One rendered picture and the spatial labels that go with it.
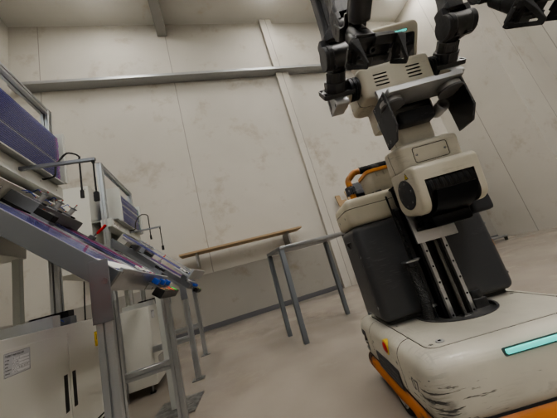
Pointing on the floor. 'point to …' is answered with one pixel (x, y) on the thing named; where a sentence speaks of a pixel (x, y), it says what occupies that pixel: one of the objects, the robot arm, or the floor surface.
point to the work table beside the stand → (293, 282)
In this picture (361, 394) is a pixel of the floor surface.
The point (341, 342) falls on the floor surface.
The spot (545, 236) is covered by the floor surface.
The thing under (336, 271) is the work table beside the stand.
